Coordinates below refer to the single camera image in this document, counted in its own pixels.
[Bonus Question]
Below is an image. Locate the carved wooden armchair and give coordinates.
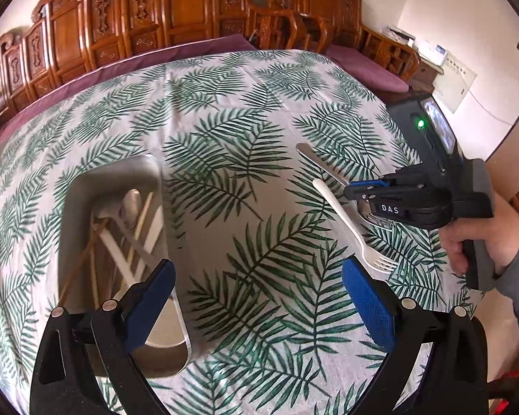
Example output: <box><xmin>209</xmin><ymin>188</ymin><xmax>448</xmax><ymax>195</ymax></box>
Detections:
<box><xmin>268</xmin><ymin>0</ymin><xmax>420</xmax><ymax>82</ymax></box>

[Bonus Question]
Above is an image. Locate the white plastic spoon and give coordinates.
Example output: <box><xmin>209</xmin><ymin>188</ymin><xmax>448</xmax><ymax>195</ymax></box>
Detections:
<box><xmin>92</xmin><ymin>223</ymin><xmax>137</xmax><ymax>285</ymax></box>

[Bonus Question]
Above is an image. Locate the wooden side table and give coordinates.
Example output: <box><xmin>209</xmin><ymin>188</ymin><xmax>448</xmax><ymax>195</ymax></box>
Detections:
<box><xmin>408</xmin><ymin>58</ymin><xmax>444</xmax><ymax>94</ymax></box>

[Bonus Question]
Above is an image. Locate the purple sofa cushion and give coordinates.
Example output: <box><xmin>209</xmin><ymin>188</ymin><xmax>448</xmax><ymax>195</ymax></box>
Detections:
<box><xmin>0</xmin><ymin>34</ymin><xmax>256</xmax><ymax>145</ymax></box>

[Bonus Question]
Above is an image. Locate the palm leaf tablecloth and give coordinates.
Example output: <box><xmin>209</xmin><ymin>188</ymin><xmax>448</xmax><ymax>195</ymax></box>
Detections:
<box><xmin>0</xmin><ymin>49</ymin><xmax>486</xmax><ymax>415</ymax></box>

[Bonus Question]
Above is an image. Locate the light wooden chopstick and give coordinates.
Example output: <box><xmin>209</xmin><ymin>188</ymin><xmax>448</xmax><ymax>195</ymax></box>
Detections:
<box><xmin>124</xmin><ymin>188</ymin><xmax>154</xmax><ymax>240</ymax></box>
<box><xmin>135</xmin><ymin>207</ymin><xmax>164</xmax><ymax>281</ymax></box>

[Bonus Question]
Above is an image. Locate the metal rectangular tray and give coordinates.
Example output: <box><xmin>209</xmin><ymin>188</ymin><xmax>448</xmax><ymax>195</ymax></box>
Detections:
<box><xmin>57</xmin><ymin>153</ymin><xmax>192</xmax><ymax>377</ymax></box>

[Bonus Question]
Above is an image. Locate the silver metal spoon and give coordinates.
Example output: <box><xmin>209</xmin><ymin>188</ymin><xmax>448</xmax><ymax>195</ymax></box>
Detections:
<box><xmin>295</xmin><ymin>142</ymin><xmax>395</xmax><ymax>230</ymax></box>

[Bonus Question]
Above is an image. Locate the purple armchair cushion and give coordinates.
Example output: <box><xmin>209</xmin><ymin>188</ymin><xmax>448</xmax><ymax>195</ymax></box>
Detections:
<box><xmin>325</xmin><ymin>45</ymin><xmax>409</xmax><ymax>93</ymax></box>

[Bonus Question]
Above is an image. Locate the person's right hand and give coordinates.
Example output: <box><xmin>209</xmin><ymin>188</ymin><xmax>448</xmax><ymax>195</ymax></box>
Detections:
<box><xmin>439</xmin><ymin>193</ymin><xmax>519</xmax><ymax>275</ymax></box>

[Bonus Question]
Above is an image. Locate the chopstick inside tray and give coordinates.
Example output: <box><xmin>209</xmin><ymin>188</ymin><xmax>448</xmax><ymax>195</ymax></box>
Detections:
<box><xmin>89</xmin><ymin>246</ymin><xmax>100</xmax><ymax>308</ymax></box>

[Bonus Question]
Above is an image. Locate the long carved wooden sofa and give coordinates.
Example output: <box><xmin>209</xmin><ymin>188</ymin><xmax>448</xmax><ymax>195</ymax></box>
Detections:
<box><xmin>0</xmin><ymin>0</ymin><xmax>330</xmax><ymax>127</ymax></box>

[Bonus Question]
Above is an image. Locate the white spoon inside tray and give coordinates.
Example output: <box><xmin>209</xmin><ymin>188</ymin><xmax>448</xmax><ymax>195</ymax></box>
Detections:
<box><xmin>93</xmin><ymin>188</ymin><xmax>142</xmax><ymax>232</ymax></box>

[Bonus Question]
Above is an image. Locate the dark brown chopstick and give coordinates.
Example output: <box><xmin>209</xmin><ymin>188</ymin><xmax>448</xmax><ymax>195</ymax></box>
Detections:
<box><xmin>58</xmin><ymin>219</ymin><xmax>108</xmax><ymax>306</ymax></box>

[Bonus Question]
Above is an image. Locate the white plastic fork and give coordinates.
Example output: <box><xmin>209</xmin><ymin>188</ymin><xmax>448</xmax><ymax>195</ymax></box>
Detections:
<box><xmin>312</xmin><ymin>179</ymin><xmax>398</xmax><ymax>275</ymax></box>

